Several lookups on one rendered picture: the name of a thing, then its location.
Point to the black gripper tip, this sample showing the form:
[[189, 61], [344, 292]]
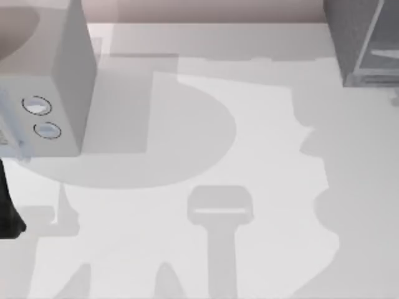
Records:
[[7, 215]]

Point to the pale microwave oven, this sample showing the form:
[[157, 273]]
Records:
[[65, 78]]

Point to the round microwave knob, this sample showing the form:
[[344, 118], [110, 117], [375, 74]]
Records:
[[36, 105], [47, 130]]

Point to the grey cabinet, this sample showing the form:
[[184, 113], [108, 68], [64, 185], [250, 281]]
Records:
[[358, 40]]

